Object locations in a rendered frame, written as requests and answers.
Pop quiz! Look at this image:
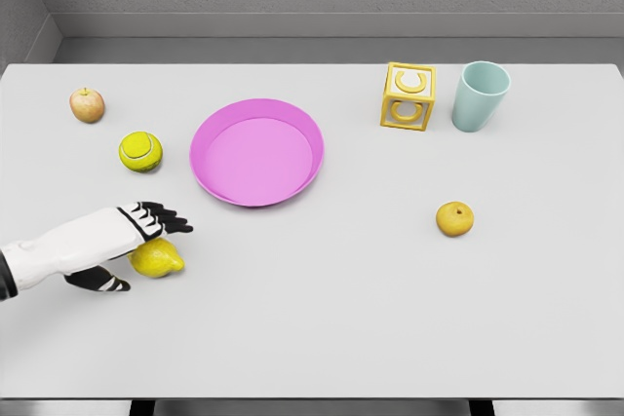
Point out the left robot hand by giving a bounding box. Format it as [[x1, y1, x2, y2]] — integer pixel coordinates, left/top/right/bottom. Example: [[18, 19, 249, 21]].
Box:
[[44, 201, 195, 293]]

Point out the yellow lemon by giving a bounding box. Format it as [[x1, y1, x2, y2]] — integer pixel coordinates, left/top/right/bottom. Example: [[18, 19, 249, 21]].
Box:
[[127, 238, 186, 280]]

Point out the pink plate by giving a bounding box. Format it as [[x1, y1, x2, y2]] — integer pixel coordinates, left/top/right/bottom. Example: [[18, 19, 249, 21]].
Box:
[[189, 97, 326, 209]]

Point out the yellow-green tennis ball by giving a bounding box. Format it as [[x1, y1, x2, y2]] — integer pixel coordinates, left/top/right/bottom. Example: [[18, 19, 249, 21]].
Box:
[[118, 131, 164, 174]]

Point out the red-yellow apple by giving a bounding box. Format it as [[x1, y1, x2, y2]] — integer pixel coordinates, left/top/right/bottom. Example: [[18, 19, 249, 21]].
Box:
[[68, 87, 106, 124]]

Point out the yellow letter block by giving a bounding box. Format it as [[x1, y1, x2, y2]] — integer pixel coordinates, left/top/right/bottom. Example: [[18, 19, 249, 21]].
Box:
[[379, 61, 437, 132]]

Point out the yellow-orange round fruit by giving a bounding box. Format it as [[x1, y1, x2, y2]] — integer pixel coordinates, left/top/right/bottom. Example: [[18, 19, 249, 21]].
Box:
[[435, 200, 475, 239]]

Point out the light teal cup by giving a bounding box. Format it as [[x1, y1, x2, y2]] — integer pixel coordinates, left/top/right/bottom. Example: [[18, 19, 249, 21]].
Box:
[[450, 60, 512, 133]]

